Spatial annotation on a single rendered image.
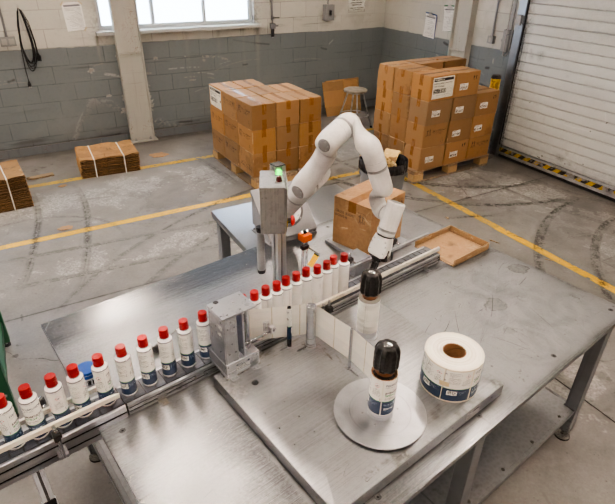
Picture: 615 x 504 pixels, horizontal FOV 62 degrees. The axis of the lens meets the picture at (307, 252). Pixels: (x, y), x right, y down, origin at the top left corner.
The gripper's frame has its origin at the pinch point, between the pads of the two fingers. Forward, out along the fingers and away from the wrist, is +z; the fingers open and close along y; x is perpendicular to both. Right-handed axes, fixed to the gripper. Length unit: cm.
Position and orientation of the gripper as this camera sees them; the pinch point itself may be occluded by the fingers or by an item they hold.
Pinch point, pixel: (374, 265)
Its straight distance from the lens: 240.4
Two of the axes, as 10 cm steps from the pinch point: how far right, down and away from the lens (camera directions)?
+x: 7.3, 0.0, 6.8
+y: 6.2, 4.0, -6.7
